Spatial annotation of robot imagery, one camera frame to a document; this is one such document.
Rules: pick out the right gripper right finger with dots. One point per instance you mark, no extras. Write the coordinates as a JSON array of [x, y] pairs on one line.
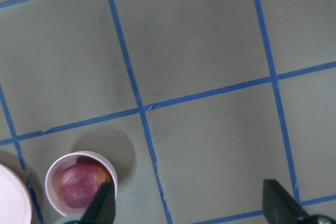
[[279, 206]]

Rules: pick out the pink plate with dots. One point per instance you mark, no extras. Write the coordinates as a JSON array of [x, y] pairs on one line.
[[16, 206]]

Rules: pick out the red apple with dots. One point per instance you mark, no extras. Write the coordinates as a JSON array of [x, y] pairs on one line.
[[80, 182]]

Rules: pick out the pink bowl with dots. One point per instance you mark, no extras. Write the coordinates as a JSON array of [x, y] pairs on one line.
[[55, 171]]

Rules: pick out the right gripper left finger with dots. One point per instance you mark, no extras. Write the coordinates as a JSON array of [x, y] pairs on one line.
[[102, 207]]

